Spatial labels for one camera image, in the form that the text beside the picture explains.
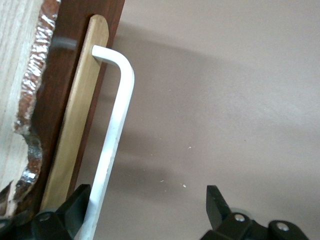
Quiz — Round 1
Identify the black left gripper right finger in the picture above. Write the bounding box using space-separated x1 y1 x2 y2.
199 185 310 240

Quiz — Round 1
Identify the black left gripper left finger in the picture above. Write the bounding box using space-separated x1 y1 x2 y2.
0 184 91 240

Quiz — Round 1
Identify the white metal drawer handle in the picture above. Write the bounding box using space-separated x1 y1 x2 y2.
74 44 136 240

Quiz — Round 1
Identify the light wood drawer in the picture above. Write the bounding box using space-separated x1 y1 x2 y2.
0 0 126 221

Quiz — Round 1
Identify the brown table cover sheet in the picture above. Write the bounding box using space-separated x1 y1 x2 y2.
72 0 320 240

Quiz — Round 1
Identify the tan wooden strip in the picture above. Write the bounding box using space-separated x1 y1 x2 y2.
40 14 110 212

